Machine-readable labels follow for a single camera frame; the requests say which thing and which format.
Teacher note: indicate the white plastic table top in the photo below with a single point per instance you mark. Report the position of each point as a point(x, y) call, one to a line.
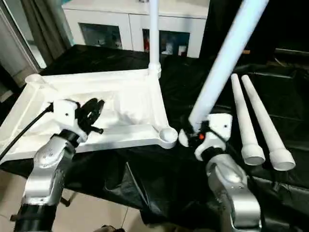
point(132, 96)

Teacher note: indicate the white plastic table leg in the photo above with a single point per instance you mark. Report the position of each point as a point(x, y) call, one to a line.
point(224, 60)
point(243, 116)
point(154, 36)
point(265, 116)

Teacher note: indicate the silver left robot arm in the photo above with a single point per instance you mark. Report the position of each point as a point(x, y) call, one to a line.
point(48, 166)

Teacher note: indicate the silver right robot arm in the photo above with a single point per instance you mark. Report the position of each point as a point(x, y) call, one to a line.
point(231, 178)

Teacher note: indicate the black mat cloth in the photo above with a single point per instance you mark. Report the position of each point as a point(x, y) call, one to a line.
point(183, 84)

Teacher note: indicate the white ceramic cup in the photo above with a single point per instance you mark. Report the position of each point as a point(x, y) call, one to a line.
point(181, 50)

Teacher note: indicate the blue white printed mug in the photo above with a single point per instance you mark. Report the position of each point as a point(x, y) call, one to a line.
point(169, 48)

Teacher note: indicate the black table stand leg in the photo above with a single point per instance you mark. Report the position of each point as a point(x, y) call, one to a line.
point(66, 199)

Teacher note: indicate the red bottle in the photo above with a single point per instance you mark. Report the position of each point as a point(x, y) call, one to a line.
point(146, 43)

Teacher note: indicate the grey curtain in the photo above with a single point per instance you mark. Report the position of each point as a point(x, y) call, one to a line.
point(48, 31)

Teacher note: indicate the white glass-door cabinet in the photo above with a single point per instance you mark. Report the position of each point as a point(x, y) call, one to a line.
point(108, 17)

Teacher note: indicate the small tan label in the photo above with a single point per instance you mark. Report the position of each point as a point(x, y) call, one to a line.
point(246, 52)

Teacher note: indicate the glass sliding door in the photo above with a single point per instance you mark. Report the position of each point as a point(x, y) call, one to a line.
point(17, 36)

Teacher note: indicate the silver bowl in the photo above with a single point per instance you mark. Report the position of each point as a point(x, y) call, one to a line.
point(143, 1)

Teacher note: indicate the grey low shelf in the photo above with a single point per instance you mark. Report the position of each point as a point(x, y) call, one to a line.
point(292, 56)

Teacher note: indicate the black backdrop cloth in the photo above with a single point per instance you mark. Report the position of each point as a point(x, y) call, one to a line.
point(277, 24)

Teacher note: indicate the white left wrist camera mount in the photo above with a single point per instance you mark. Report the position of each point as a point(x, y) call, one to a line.
point(65, 113)

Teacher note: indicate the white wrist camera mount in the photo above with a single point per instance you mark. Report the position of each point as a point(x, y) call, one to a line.
point(219, 125)
point(65, 113)

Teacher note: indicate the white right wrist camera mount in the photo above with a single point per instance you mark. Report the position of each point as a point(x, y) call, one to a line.
point(219, 125)

